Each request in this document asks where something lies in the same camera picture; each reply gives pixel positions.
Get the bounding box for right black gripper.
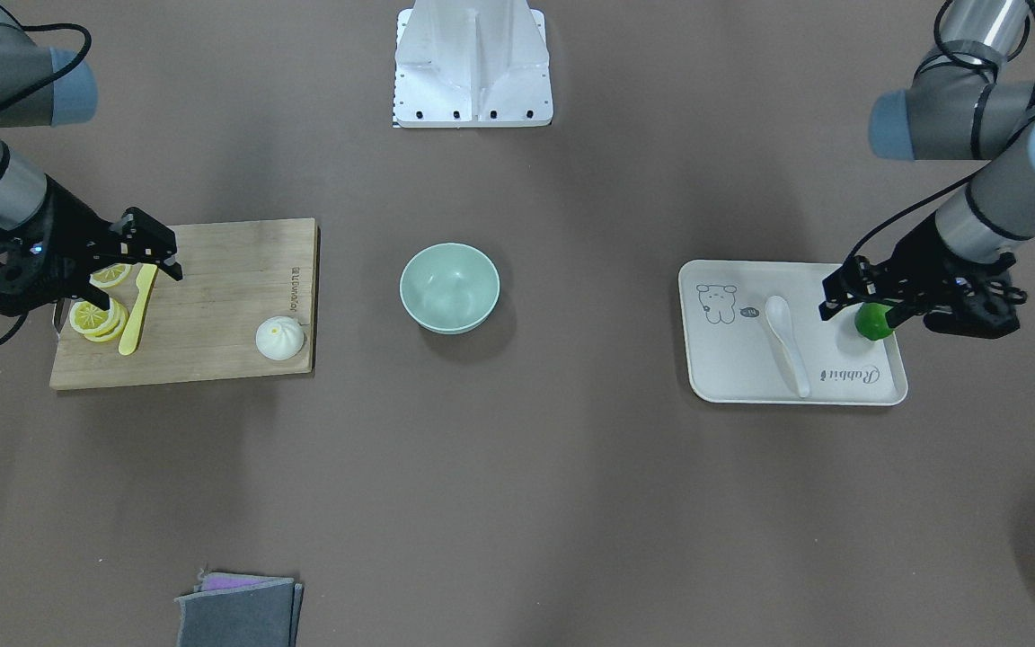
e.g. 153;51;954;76
0;179;184;316

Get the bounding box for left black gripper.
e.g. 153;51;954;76
818;216;1027;340

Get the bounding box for white steamed bun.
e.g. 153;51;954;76
254;316;305;361

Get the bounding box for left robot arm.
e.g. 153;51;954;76
818;1;1035;339

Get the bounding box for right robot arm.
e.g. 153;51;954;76
0;3;183;316

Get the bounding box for mint green bowl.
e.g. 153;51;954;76
400;242;501;335

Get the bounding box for green lime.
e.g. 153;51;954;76
854;303;895;342

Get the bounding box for lower lemon slice stack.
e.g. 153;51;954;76
68;298;130;343

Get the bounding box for yellow plastic knife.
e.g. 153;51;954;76
118;263;159;356

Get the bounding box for bamboo cutting board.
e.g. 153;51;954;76
49;218;320;392

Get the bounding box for cream rabbit tray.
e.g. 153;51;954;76
677;261;909;406

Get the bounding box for grey folded cloth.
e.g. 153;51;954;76
175;571;304;646

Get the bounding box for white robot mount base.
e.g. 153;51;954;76
392;1;554;129

